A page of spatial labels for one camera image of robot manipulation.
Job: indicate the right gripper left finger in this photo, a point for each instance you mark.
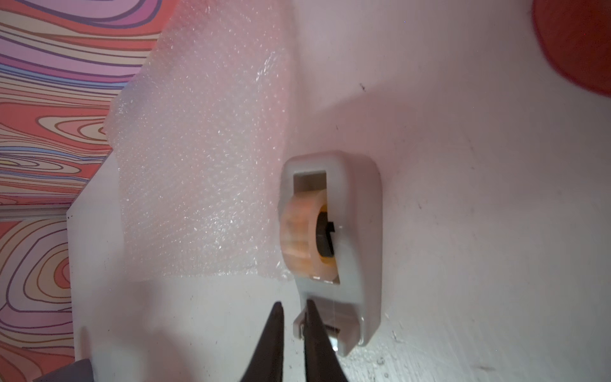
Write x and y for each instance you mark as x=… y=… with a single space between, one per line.
x=266 y=364

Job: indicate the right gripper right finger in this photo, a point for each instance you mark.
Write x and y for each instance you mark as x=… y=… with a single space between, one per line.
x=321 y=363

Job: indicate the flat bubble wrap sheet stack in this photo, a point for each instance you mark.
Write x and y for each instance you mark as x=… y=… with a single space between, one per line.
x=200 y=137

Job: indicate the red pen holder cup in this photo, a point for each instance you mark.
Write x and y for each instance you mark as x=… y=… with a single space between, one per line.
x=574 y=37

